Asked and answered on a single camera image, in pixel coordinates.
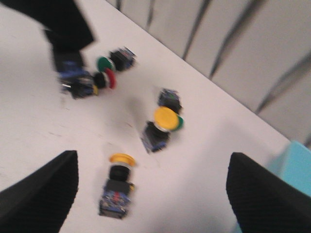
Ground teal plastic box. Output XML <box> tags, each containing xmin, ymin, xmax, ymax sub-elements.
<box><xmin>235</xmin><ymin>141</ymin><xmax>311</xmax><ymax>233</ymax></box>

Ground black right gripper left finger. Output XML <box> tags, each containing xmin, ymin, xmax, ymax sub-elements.
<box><xmin>0</xmin><ymin>150</ymin><xmax>78</xmax><ymax>233</ymax></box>

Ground yellow button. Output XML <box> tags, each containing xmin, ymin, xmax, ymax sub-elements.
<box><xmin>141</xmin><ymin>106</ymin><xmax>180</xmax><ymax>153</ymax></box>
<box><xmin>98</xmin><ymin>153</ymin><xmax>136</xmax><ymax>219</ymax></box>

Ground red button lying sideways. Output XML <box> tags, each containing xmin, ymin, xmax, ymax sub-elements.
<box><xmin>59</xmin><ymin>68</ymin><xmax>117</xmax><ymax>99</ymax></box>

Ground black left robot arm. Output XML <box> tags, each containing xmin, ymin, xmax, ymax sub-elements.
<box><xmin>0</xmin><ymin>0</ymin><xmax>94</xmax><ymax>233</ymax></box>

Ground yellow button lying front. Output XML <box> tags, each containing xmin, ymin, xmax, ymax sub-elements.
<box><xmin>98</xmin><ymin>153</ymin><xmax>136</xmax><ymax>219</ymax></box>

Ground grey pleated curtain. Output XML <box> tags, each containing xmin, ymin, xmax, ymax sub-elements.
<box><xmin>111</xmin><ymin>0</ymin><xmax>311</xmax><ymax>147</ymax></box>

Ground green button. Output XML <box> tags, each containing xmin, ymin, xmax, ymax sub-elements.
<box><xmin>157</xmin><ymin>88</ymin><xmax>184</xmax><ymax>131</ymax></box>
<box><xmin>96</xmin><ymin>47</ymin><xmax>136</xmax><ymax>72</ymax></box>

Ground green button rear left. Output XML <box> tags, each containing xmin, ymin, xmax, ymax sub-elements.
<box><xmin>96</xmin><ymin>47</ymin><xmax>136</xmax><ymax>72</ymax></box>

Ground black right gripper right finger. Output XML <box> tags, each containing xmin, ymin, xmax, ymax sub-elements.
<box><xmin>226</xmin><ymin>152</ymin><xmax>311</xmax><ymax>233</ymax></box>

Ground green button rear right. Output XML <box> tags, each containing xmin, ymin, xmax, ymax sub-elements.
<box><xmin>157</xmin><ymin>88</ymin><xmax>184</xmax><ymax>131</ymax></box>

